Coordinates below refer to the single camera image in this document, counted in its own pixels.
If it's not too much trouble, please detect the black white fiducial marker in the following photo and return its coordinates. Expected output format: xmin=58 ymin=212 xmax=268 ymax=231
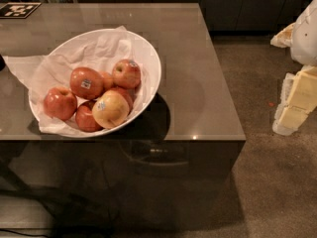
xmin=0 ymin=2 xmax=41 ymax=19

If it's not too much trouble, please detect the small apple in middle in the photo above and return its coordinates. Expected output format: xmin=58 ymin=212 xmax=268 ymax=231
xmin=100 ymin=71 xmax=114 ymax=91

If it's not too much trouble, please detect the dark red apple bottom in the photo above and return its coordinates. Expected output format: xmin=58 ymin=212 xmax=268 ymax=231
xmin=75 ymin=100 xmax=102 ymax=132

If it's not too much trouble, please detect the yellow-red apple front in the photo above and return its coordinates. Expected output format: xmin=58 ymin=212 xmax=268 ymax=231
xmin=92 ymin=90 xmax=130 ymax=129

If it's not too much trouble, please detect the red apple with sticker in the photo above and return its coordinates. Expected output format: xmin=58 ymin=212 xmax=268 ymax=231
xmin=69 ymin=67 xmax=104 ymax=100

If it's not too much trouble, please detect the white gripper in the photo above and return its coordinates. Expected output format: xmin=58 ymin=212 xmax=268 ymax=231
xmin=270 ymin=0 xmax=317 ymax=136

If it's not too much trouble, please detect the white bowl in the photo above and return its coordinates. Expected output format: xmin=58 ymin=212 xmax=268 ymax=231
xmin=28 ymin=28 xmax=162 ymax=139

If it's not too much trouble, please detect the white paper napkin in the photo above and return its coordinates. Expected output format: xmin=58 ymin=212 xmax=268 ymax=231
xmin=5 ymin=27 xmax=151 ymax=138

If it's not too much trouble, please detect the red apple far left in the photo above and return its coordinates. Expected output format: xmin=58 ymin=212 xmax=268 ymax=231
xmin=44 ymin=87 xmax=77 ymax=121

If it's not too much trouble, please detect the red apple top right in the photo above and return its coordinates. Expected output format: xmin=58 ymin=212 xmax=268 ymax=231
xmin=112 ymin=59 xmax=141 ymax=89

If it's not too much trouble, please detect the red apple behind yellow one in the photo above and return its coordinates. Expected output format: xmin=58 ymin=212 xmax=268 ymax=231
xmin=112 ymin=86 xmax=134 ymax=109

